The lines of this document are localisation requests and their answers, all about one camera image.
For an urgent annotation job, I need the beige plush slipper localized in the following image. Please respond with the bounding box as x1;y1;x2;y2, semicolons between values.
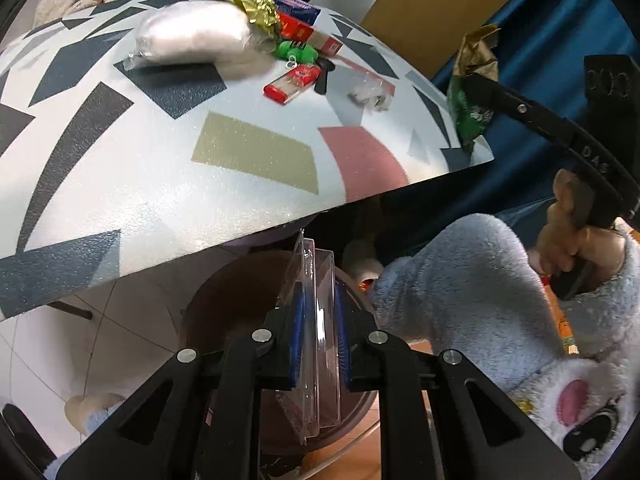
65;393;126;433
342;240;387;286

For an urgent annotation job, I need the brown wooden board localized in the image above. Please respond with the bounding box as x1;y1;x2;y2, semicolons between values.
360;0;551;81

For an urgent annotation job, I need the black plastic spork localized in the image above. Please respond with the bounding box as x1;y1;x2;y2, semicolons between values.
314;57;336;95

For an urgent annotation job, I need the black table leg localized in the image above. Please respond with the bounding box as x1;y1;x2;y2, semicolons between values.
47;302;94;321

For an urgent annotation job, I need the blue cardboard box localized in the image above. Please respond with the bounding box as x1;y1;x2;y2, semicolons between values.
272;0;321;26

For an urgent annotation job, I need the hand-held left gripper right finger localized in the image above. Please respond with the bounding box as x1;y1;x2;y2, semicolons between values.
334;280;583;480

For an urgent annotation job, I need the dark blue curtain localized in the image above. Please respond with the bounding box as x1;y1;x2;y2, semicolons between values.
375;0;640;261

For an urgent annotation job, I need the clear plastic wrapper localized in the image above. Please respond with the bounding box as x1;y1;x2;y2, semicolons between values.
347;72;396;111

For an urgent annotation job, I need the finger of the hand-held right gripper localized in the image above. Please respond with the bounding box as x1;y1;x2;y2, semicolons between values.
465;74;623;181

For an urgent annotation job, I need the green gold snack bag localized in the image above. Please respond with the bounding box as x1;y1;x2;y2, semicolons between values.
446;24;501;153

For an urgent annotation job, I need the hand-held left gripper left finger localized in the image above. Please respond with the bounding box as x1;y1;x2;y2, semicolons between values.
55;280;306;480

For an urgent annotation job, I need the white plastic bag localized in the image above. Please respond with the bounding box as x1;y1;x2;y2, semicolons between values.
125;1;256;70

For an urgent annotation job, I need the person's right hand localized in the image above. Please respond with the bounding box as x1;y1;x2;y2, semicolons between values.
531;169;628;286

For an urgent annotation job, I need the clear plastic blister package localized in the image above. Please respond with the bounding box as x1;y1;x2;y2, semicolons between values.
274;228;344;446

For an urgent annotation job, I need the small red white packet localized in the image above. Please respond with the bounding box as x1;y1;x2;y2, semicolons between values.
263;63;321;106

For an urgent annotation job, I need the green plastic toy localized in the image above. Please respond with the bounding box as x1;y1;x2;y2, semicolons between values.
274;40;319;68

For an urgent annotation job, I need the brown round trash bin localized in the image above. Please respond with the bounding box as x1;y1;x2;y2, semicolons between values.
177;247;382;463

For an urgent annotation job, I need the red cardboard box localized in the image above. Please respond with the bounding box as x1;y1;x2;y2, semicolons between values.
277;12;346;57

